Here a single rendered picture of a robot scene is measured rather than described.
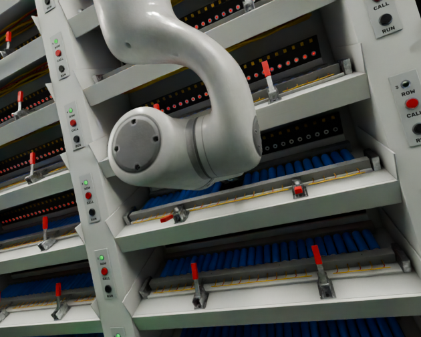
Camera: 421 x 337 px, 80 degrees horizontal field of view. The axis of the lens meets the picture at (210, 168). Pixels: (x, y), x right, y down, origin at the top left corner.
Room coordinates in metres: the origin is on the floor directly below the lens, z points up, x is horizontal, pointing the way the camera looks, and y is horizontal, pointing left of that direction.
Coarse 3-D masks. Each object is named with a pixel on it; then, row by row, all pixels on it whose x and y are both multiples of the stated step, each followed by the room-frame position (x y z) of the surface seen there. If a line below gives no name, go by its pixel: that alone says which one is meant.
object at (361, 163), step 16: (352, 160) 0.50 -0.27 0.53; (368, 160) 0.48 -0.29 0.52; (288, 176) 0.53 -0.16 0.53; (304, 176) 0.52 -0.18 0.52; (320, 176) 0.51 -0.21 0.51; (224, 192) 0.58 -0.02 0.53; (240, 192) 0.56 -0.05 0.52; (256, 192) 0.55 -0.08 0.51; (272, 192) 0.53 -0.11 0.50; (160, 208) 0.63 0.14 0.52
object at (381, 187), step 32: (384, 160) 0.46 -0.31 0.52; (288, 192) 0.52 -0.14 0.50; (320, 192) 0.48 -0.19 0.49; (352, 192) 0.46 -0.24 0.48; (384, 192) 0.44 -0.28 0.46; (128, 224) 0.66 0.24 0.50; (160, 224) 0.60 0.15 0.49; (192, 224) 0.56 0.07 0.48; (224, 224) 0.54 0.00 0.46; (256, 224) 0.53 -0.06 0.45
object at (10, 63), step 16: (32, 16) 0.64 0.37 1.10; (16, 48) 0.89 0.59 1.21; (32, 48) 0.68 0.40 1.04; (0, 64) 0.72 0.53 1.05; (16, 64) 0.71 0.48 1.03; (32, 64) 0.81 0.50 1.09; (0, 80) 0.74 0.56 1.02; (16, 80) 0.92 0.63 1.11; (32, 80) 0.89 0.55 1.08; (0, 96) 0.95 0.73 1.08
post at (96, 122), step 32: (64, 0) 0.63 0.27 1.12; (64, 32) 0.63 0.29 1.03; (96, 32) 0.73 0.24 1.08; (96, 64) 0.70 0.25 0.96; (64, 96) 0.64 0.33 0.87; (64, 128) 0.65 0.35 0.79; (96, 128) 0.64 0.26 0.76; (96, 160) 0.62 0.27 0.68; (96, 192) 0.63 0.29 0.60; (128, 192) 0.71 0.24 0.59; (96, 224) 0.64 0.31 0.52; (128, 256) 0.66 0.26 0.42; (160, 256) 0.79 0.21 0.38; (96, 288) 0.65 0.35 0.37; (128, 288) 0.64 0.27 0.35; (128, 320) 0.63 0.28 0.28
